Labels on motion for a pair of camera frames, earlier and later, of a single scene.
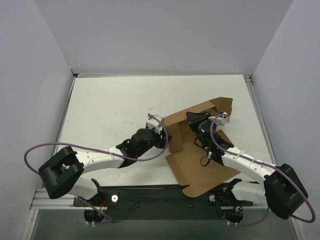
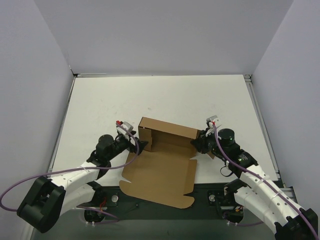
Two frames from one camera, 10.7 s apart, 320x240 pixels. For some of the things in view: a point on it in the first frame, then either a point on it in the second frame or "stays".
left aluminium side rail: [65, 113] stays
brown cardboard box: [185, 158] -> [164, 171]
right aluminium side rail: [249, 82] stays
